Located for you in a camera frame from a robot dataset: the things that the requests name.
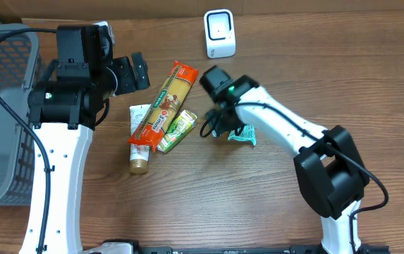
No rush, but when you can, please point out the white Pantene conditioner tube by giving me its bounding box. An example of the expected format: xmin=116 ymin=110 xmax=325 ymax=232
xmin=130 ymin=104 xmax=149 ymax=174

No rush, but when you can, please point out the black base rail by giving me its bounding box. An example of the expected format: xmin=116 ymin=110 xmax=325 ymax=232
xmin=81 ymin=238 xmax=391 ymax=254

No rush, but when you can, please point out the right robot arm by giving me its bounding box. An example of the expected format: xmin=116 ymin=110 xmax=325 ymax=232
xmin=200 ymin=66 xmax=369 ymax=253

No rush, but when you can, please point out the mint green wipes packet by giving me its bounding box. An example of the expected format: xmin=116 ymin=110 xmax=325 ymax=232
xmin=228 ymin=125 xmax=257 ymax=145

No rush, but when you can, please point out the green yellow snack packet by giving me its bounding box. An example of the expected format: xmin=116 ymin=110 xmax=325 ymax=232
xmin=157 ymin=109 xmax=197 ymax=153

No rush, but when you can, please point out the grey plastic shopping basket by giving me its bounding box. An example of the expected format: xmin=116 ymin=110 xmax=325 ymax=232
xmin=0 ymin=24 xmax=44 ymax=206

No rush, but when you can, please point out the red spaghetti packet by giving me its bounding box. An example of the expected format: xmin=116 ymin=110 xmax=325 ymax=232
xmin=128 ymin=61 xmax=199 ymax=152

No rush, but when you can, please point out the white barcode scanner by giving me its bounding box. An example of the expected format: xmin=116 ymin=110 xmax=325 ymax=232
xmin=204 ymin=8 xmax=236 ymax=59

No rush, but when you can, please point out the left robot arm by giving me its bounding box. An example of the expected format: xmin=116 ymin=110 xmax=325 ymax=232
xmin=20 ymin=22 xmax=150 ymax=253

